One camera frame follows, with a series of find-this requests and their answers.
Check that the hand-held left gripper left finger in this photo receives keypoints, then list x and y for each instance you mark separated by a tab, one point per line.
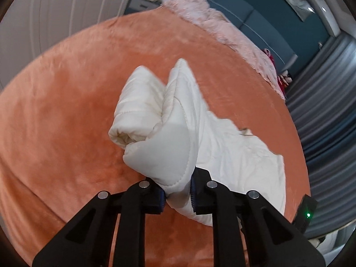
157	197

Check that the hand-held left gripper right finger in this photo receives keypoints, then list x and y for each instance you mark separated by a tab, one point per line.
196	197

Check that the teal padded headboard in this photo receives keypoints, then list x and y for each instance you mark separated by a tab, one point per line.
264	19

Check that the grey curtain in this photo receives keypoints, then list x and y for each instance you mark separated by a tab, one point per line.
328	116

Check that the plush toy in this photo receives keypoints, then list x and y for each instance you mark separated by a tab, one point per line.
285	80

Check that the orange plush blanket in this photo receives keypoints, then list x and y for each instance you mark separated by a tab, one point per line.
64	111

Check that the red cloth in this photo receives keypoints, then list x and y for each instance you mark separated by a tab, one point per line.
271	61

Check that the cream quilted jacket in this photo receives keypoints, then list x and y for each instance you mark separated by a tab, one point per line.
178	133

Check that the pink floral quilt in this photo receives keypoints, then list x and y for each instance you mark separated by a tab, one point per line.
228	30

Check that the white panelled wardrobe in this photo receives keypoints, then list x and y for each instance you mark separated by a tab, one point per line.
69	2

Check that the grey nightstand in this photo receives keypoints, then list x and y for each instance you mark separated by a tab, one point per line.
141	5

